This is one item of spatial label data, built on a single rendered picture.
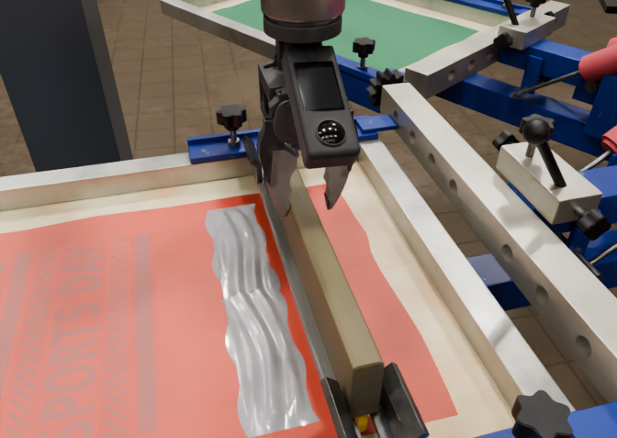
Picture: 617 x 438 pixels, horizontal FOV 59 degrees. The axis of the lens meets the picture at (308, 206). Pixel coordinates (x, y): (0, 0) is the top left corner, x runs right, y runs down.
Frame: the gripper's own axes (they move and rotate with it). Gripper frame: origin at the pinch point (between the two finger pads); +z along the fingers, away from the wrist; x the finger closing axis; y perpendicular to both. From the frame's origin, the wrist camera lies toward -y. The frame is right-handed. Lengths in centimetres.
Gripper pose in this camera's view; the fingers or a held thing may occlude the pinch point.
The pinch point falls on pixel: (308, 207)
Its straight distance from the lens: 59.1
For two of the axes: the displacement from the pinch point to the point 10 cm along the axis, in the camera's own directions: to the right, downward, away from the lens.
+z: 0.0, 8.0, 6.0
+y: -2.5, -5.8, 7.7
